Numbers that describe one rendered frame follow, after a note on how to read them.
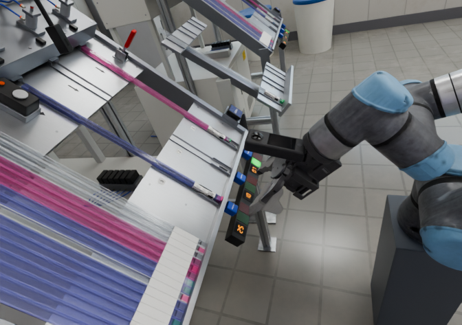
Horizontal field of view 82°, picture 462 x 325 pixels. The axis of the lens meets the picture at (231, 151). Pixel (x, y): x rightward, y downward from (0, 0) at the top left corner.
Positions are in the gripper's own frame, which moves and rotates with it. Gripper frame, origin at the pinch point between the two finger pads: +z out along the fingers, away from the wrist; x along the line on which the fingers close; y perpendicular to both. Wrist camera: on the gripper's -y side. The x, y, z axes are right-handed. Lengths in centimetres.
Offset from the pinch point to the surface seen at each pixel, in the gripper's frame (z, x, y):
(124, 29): 170, 304, -159
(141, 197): 9.8, -9.4, -20.5
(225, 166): 9.6, 12.1, -5.1
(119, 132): 43, 32, -41
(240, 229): 10.8, -3.2, 4.3
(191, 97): 8.9, 30.1, -23.9
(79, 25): 4, 22, -58
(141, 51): 184, 303, -128
